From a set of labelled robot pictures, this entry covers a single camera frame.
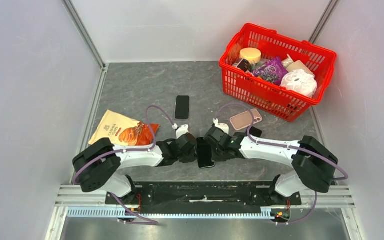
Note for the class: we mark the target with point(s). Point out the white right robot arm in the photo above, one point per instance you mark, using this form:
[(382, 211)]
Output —
[(312, 163)]

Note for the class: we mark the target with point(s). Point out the dark smartphone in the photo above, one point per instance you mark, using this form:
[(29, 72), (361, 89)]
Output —
[(204, 154)]

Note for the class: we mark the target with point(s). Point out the red plastic shopping basket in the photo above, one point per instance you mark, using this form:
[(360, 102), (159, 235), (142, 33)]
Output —
[(266, 96)]

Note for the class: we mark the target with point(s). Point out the purple snack packet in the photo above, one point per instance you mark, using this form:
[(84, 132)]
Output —
[(273, 71)]

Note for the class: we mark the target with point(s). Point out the beige box in basket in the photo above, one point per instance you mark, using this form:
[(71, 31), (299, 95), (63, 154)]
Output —
[(299, 65)]

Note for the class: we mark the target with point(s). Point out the white plastic bag item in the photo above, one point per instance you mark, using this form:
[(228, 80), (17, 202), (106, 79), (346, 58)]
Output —
[(300, 82)]

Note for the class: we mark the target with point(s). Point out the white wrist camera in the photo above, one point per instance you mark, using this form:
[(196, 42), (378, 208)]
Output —
[(222, 126), (181, 130)]

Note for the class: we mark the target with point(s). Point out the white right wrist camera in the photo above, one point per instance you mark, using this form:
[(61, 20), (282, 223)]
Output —
[(222, 126)]

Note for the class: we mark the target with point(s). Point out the cassava chips snack bag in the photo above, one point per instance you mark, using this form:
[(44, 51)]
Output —
[(124, 131)]

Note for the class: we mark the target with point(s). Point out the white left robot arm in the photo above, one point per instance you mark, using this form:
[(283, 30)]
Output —
[(96, 166)]

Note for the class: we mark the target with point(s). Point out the yellow lid jar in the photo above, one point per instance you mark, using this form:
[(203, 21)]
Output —
[(252, 55)]

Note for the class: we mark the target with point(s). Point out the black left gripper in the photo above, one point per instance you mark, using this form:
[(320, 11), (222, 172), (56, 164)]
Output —
[(192, 157)]

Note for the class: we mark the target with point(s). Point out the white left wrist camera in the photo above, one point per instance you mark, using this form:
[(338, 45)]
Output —
[(181, 130)]

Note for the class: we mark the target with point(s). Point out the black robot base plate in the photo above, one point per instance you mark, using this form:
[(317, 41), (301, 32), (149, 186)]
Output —
[(198, 197)]

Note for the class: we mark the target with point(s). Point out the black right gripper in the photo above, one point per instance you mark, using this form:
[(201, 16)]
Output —
[(216, 158)]

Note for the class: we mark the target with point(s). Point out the black smartphone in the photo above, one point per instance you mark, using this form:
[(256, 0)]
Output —
[(182, 107)]

